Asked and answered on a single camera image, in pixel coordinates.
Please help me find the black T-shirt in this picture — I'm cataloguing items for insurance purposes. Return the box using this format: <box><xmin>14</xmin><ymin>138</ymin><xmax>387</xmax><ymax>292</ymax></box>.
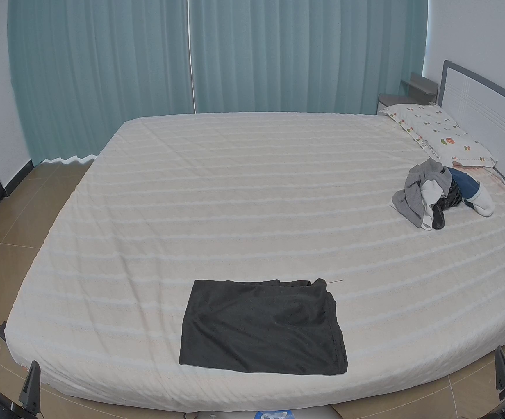
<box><xmin>179</xmin><ymin>278</ymin><xmax>349</xmax><ymax>376</ymax></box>

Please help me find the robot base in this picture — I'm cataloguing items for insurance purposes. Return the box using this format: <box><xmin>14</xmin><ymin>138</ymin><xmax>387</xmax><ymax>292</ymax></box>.
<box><xmin>187</xmin><ymin>405</ymin><xmax>336</xmax><ymax>419</ymax></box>

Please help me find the pile of clothes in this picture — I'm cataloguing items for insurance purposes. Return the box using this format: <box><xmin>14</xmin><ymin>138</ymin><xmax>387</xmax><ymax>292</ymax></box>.
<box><xmin>391</xmin><ymin>157</ymin><xmax>496</xmax><ymax>231</ymax></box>

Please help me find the white printed pillow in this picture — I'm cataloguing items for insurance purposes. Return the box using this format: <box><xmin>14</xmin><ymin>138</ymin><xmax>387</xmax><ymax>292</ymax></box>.
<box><xmin>379</xmin><ymin>102</ymin><xmax>499</xmax><ymax>168</ymax></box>

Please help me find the bed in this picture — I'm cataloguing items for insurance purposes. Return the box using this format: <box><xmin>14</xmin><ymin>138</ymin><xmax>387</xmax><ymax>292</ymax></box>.
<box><xmin>0</xmin><ymin>59</ymin><xmax>505</xmax><ymax>413</ymax></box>

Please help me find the grey bedside table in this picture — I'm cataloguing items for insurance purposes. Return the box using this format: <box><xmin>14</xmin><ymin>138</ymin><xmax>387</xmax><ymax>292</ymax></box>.
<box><xmin>378</xmin><ymin>72</ymin><xmax>438</xmax><ymax>107</ymax></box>

